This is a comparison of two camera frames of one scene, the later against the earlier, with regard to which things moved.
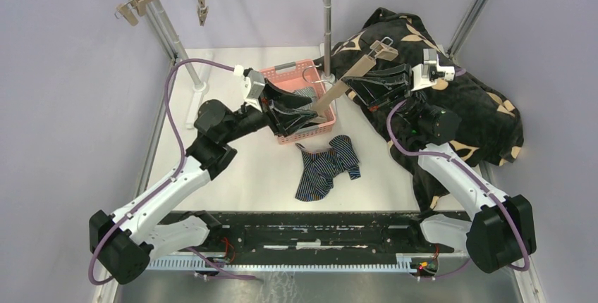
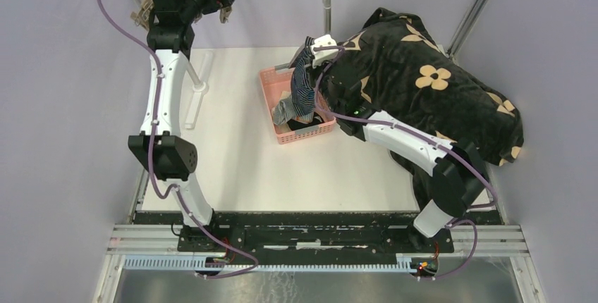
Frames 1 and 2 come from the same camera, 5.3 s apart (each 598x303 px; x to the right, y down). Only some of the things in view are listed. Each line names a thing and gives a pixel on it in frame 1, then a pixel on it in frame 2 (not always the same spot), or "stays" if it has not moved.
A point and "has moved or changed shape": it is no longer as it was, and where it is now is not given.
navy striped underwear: (320, 167) → (302, 92)
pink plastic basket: (304, 75) stays
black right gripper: (379, 88) → (334, 63)
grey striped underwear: (309, 92) has moved or changed shape
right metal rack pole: (328, 77) stays
